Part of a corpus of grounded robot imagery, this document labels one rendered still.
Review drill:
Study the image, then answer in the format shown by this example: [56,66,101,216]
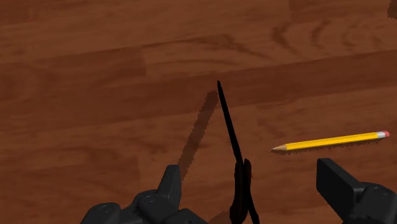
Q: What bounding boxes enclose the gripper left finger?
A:
[80,164,208,224]

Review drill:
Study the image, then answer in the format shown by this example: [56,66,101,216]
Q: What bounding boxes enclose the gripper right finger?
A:
[316,157,397,224]

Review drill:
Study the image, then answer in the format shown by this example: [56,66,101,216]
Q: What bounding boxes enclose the yellow pencil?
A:
[271,130,391,153]

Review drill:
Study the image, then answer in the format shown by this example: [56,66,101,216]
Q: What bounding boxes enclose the black scissors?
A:
[216,80,261,224]

